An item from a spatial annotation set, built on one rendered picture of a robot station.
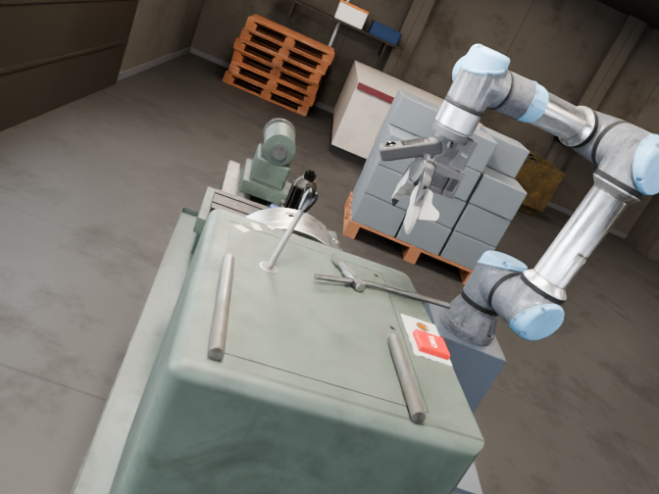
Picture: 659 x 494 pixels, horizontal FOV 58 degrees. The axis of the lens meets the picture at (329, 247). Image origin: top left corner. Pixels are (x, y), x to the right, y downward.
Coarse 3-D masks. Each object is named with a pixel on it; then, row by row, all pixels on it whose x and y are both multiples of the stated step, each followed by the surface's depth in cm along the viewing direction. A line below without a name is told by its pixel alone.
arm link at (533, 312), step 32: (608, 128) 134; (640, 128) 132; (608, 160) 132; (640, 160) 125; (608, 192) 132; (640, 192) 129; (576, 224) 136; (608, 224) 134; (544, 256) 141; (576, 256) 136; (512, 288) 145; (544, 288) 138; (512, 320) 142; (544, 320) 139
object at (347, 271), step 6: (330, 258) 125; (336, 258) 124; (336, 264) 124; (342, 264) 123; (342, 270) 121; (348, 270) 120; (348, 276) 119; (354, 276) 119; (354, 282) 118; (360, 282) 117; (360, 288) 118
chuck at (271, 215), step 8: (272, 208) 149; (280, 208) 149; (248, 216) 149; (256, 216) 146; (264, 216) 145; (272, 216) 144; (280, 216) 144; (304, 216) 148; (304, 224) 143; (312, 224) 145; (320, 224) 149; (320, 232) 144; (328, 240) 144; (336, 248) 149
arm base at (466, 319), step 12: (456, 300) 160; (468, 300) 156; (444, 312) 161; (456, 312) 157; (468, 312) 155; (480, 312) 154; (492, 312) 154; (444, 324) 159; (456, 324) 156; (468, 324) 155; (480, 324) 155; (492, 324) 156; (468, 336) 155; (480, 336) 155; (492, 336) 159
